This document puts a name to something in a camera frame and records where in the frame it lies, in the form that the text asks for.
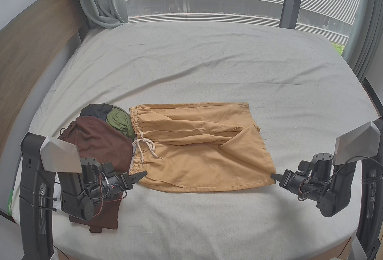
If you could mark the bed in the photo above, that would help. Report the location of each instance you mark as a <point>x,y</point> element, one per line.
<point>239,73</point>

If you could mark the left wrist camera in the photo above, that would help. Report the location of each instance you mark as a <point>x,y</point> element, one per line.
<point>108,169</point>

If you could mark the tan shorts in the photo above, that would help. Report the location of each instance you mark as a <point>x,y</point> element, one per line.
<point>209,157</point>

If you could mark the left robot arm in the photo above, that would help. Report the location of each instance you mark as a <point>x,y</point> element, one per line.
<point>33,169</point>

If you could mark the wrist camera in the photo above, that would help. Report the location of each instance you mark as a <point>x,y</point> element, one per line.
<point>108,169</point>
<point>305,166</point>

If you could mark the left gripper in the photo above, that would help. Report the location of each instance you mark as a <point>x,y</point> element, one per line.
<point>119,184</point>

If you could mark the olive green garment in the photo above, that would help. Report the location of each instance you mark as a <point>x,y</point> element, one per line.
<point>119,121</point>

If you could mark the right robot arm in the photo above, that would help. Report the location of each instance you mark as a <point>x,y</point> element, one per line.
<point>359,142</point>

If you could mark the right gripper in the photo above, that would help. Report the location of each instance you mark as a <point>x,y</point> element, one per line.
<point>296,184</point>

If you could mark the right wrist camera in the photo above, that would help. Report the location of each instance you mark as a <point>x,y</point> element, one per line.
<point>305,166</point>

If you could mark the brown shorts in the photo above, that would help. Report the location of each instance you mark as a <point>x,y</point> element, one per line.
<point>98,145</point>

